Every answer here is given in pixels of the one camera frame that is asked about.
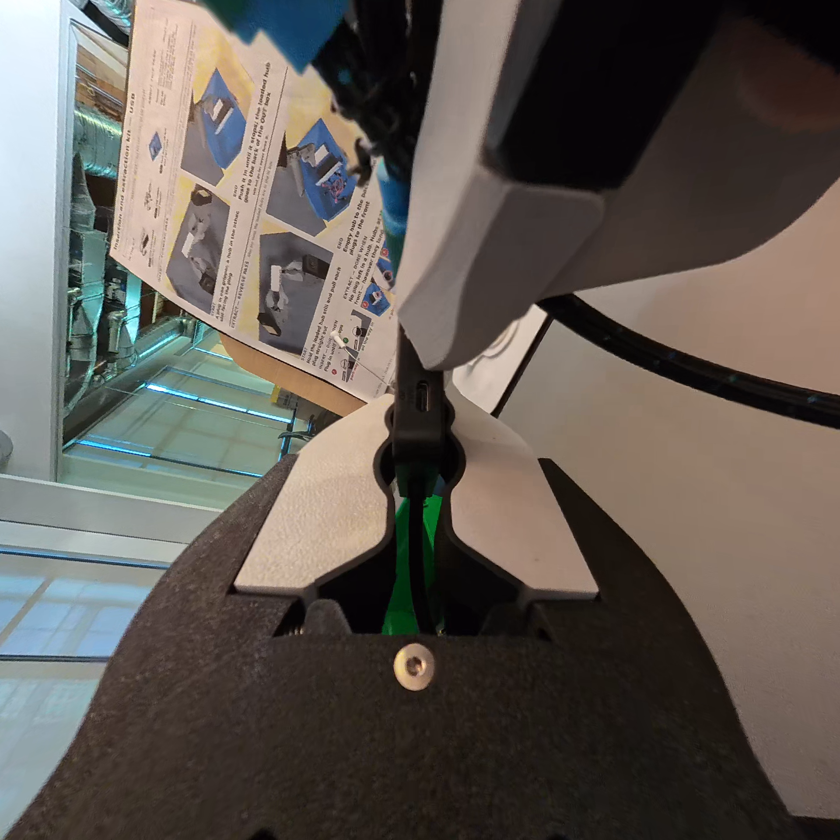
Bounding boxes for instruction sheet on wooden board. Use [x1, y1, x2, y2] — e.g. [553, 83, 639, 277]
[125, 0, 424, 421]

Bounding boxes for black braided cable green plug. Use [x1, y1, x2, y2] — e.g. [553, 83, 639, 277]
[197, 0, 840, 427]

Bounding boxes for silver ventilation ducts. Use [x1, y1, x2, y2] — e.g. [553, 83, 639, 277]
[59, 27, 148, 434]

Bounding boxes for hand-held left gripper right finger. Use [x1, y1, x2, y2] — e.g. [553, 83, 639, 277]
[440, 407, 601, 601]

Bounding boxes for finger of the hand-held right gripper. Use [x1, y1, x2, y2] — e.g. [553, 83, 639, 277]
[394, 0, 618, 371]

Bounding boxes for dark grey usb hub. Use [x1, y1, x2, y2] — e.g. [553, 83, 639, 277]
[390, 335, 456, 484]

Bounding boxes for green plastic bin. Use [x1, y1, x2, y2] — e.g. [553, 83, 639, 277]
[381, 493, 447, 637]

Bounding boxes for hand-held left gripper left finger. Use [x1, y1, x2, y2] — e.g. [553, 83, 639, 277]
[234, 398, 401, 598]

